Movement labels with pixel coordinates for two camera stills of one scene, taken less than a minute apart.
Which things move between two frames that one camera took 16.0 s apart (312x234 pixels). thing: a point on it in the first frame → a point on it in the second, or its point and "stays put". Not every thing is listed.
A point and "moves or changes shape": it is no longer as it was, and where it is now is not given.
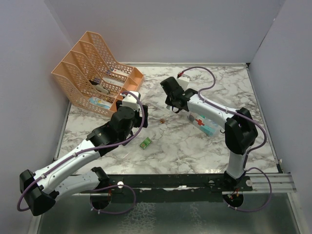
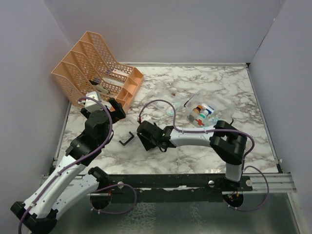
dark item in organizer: (100, 87) stays put
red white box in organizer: (119, 72) stays put
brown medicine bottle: (191, 118) moves or changes shape
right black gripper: (168, 101) → (147, 145)
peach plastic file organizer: (90, 75) stays put
